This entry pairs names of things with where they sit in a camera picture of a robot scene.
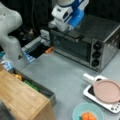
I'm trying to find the green vegetable in drawer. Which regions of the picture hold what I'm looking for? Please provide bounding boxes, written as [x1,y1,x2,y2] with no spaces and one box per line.
[24,80,39,92]

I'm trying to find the wooden drawer cabinet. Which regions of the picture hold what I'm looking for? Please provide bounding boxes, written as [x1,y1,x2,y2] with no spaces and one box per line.
[0,70,55,120]

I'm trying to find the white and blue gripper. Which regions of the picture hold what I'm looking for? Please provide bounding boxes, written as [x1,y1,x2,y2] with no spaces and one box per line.
[49,0,89,31]

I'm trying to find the yellow item in drawer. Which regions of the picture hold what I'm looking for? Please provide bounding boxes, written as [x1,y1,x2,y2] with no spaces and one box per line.
[14,74,22,81]

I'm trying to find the pink frying pan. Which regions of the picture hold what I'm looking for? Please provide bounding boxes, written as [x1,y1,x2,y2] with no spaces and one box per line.
[83,73,120,104]

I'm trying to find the small orange object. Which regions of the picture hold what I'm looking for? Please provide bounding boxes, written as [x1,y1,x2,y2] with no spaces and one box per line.
[45,47,54,54]

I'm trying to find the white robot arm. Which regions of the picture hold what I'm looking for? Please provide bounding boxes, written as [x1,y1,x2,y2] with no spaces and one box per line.
[0,0,89,64]

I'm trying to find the white induction cooker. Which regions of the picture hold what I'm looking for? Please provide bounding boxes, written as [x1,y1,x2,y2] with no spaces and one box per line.
[82,75,120,114]

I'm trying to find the open grey metal drawer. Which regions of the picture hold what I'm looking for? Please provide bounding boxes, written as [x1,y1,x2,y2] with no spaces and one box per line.
[9,68,56,105]

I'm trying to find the light blue bowl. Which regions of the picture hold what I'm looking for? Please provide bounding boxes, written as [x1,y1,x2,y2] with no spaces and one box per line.
[72,103,104,120]

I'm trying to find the silver toaster oven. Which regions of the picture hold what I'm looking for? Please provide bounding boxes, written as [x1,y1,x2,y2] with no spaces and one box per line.
[50,15,120,71]

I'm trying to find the orange carrot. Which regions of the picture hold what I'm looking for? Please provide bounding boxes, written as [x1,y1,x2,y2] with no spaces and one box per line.
[82,112,97,120]

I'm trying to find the grey power strip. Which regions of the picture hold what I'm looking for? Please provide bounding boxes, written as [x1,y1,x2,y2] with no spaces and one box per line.
[21,29,51,54]

